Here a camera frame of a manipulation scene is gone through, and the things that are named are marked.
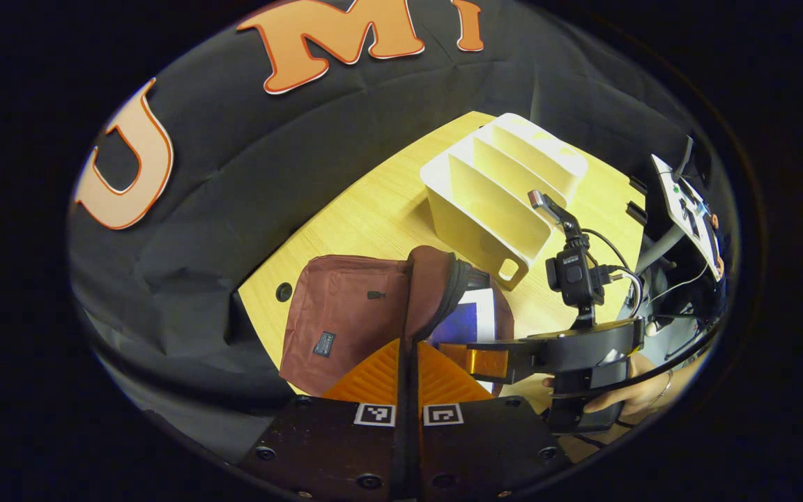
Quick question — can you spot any black camera cable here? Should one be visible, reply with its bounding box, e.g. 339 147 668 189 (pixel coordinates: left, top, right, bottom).
583 229 646 318

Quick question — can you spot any white cable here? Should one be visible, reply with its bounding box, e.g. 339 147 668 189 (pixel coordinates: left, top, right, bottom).
648 259 714 305

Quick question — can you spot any black backdrop cloth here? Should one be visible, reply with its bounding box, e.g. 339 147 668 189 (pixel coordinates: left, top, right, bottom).
67 0 695 454

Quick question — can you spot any white bookshelf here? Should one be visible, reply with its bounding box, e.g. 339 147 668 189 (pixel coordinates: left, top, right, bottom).
420 112 589 291

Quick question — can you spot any white panel on stand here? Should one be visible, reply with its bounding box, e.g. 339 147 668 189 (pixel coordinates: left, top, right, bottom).
651 153 726 283

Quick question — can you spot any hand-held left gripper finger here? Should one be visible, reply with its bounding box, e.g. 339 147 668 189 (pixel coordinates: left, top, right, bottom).
408 340 573 502
238 338 409 502

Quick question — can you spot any maroon schoolbag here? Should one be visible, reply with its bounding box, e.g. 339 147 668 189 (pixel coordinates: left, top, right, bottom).
279 245 515 398

